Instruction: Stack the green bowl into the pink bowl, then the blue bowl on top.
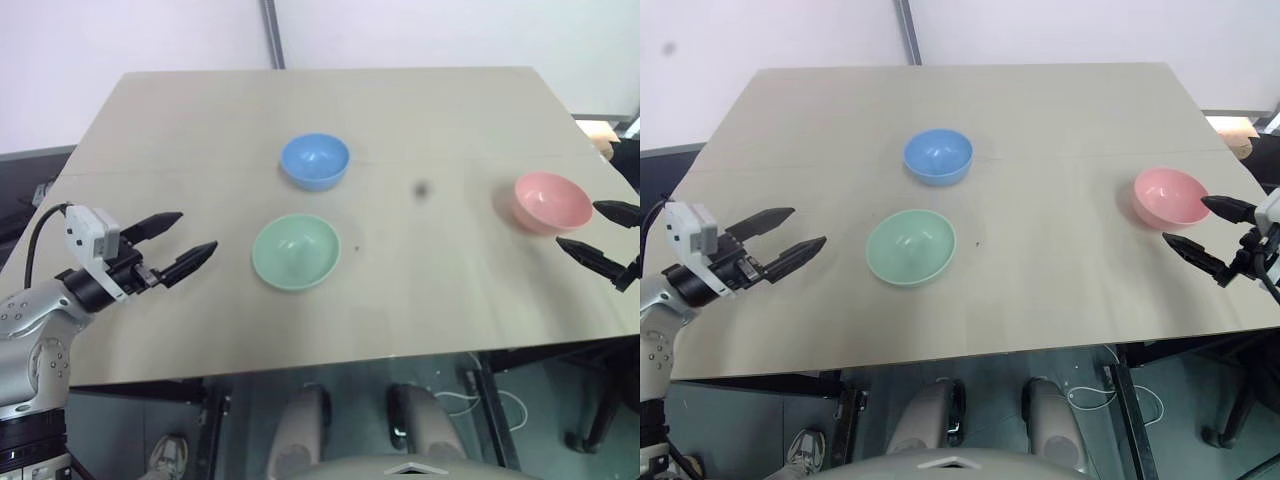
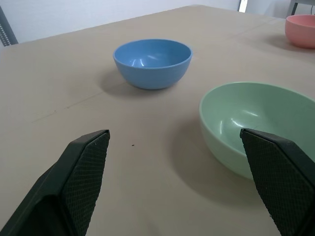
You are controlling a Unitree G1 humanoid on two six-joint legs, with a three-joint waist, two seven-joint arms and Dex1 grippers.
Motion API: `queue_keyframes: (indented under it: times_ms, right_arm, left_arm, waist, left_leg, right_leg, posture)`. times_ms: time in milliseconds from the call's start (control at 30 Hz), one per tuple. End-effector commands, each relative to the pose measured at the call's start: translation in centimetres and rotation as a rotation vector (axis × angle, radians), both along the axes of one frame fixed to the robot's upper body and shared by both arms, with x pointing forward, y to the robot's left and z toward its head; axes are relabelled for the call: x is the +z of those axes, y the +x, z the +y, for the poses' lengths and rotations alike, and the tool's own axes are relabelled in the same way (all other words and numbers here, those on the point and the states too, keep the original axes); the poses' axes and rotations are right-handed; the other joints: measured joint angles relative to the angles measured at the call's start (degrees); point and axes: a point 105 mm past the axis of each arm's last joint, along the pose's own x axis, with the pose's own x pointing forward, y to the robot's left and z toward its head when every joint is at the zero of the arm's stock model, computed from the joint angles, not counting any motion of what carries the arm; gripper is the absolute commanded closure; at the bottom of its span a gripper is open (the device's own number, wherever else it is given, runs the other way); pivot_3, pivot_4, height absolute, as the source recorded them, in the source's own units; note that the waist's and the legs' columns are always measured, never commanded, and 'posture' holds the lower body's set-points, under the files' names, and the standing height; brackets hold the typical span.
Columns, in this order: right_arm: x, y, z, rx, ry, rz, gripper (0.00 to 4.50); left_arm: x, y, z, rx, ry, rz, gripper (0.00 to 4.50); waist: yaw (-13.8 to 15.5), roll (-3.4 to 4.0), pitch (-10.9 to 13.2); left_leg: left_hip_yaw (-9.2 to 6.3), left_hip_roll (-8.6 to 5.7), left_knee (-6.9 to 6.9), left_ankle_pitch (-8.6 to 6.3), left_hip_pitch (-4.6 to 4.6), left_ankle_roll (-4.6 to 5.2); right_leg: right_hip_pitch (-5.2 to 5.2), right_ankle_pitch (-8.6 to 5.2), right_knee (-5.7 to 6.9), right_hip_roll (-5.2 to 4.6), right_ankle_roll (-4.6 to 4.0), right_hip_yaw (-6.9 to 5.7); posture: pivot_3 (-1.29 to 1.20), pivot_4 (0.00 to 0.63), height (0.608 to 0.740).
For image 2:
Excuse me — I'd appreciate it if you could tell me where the grey metal post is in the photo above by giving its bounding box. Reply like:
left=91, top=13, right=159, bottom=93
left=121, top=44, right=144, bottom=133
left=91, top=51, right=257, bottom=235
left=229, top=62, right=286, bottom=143
left=0, top=4, right=19, bottom=47

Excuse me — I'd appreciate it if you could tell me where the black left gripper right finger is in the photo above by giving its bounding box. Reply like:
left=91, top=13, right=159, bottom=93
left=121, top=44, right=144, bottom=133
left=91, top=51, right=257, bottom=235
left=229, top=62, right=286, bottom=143
left=240, top=128, right=315, bottom=236

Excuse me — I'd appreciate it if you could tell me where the grey metal frame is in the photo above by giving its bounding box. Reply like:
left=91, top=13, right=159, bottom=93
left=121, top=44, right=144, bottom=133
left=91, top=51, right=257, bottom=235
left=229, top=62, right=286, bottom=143
left=289, top=0, right=315, bottom=18

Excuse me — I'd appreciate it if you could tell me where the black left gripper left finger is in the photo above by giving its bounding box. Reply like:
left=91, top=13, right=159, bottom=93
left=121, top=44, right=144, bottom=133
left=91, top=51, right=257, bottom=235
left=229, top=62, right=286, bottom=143
left=0, top=129, right=111, bottom=236

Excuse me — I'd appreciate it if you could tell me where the green plastic bowl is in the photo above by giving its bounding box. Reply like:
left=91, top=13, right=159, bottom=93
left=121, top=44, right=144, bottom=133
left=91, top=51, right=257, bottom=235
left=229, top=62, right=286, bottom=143
left=198, top=82, right=315, bottom=180

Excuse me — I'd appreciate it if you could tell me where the red plastic bowl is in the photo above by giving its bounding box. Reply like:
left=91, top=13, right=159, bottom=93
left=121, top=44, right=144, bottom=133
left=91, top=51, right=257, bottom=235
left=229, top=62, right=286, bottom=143
left=284, top=14, right=315, bottom=49

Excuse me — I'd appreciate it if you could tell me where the blue plastic bowl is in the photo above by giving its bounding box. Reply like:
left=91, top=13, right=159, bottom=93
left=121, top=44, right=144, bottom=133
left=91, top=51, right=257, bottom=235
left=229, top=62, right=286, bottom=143
left=113, top=38, right=192, bottom=90

